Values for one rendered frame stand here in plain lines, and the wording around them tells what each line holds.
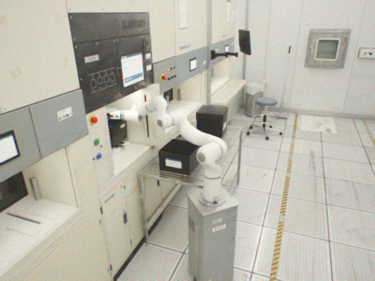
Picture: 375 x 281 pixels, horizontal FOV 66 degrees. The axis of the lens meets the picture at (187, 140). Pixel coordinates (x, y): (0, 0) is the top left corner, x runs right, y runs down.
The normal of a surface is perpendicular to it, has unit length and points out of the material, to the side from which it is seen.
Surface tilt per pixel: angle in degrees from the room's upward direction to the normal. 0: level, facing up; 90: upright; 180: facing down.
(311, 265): 0
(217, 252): 90
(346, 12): 90
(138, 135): 90
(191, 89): 90
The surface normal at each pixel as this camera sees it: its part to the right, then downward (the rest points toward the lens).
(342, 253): -0.02, -0.91
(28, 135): 0.93, 0.13
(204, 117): -0.30, 0.39
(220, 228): 0.40, 0.36
